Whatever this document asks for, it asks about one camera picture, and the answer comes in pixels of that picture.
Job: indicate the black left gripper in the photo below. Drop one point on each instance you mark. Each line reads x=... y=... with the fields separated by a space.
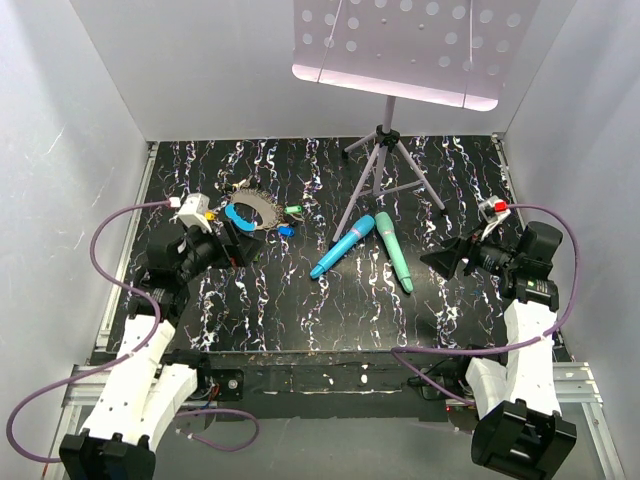
x=238 y=248

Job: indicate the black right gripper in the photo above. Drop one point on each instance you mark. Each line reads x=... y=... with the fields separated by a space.
x=446 y=262

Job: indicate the blue capped key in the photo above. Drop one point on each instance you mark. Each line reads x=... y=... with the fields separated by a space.
x=286 y=231

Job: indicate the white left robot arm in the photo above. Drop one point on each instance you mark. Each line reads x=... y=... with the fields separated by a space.
x=142 y=395

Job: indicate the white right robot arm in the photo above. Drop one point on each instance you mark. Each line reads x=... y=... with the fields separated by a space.
x=520 y=431

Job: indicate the green capped key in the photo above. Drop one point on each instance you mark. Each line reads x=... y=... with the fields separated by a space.
x=293 y=210

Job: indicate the green toy microphone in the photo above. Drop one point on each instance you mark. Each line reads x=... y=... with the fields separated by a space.
x=386 y=230

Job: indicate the pink perforated music stand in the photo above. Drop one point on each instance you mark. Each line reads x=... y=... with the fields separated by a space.
x=452 y=53

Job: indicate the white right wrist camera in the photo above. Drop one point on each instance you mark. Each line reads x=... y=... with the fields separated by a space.
x=494 y=211

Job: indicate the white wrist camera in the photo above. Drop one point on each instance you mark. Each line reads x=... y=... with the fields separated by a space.
x=494 y=211
x=191 y=211

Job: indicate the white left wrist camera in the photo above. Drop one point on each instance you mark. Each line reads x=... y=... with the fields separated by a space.
x=191 y=211

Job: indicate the black table front rail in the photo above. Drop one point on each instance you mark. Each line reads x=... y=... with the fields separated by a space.
x=318 y=385

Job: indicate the aluminium frame right rail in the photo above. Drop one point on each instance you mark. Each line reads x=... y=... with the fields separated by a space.
x=594 y=455

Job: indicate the aluminium frame rail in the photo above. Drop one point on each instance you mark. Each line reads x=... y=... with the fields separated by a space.
x=130 y=218
x=594 y=455

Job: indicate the aluminium frame left rail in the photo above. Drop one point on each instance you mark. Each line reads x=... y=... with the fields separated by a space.
x=130 y=218

